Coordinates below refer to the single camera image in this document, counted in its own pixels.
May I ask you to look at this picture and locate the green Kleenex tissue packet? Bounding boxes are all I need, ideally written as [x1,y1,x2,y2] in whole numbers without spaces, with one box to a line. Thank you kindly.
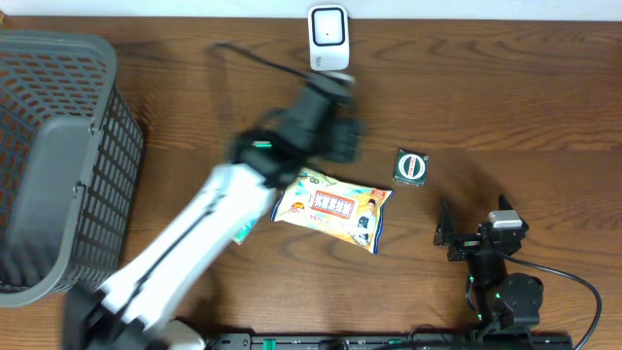
[232,219,259,245]

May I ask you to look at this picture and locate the white barcode scanner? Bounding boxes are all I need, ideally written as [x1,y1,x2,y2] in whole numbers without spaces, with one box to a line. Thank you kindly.
[307,5,350,71]

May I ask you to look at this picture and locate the large yellow snack bag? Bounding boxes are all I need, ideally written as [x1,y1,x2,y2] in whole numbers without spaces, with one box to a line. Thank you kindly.
[270,167,394,255]

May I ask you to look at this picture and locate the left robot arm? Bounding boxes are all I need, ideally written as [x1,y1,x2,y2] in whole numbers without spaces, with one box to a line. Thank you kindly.
[62,72,359,349]

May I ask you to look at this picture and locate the black mounting rail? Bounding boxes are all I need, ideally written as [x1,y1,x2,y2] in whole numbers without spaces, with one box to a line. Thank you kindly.
[206,331,573,350]

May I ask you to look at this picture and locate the grey plastic basket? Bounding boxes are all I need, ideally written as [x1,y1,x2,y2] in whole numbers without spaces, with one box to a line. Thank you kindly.
[1,30,145,308]

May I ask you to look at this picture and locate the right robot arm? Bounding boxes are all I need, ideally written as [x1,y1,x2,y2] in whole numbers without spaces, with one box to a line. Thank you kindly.
[433,195,543,342]

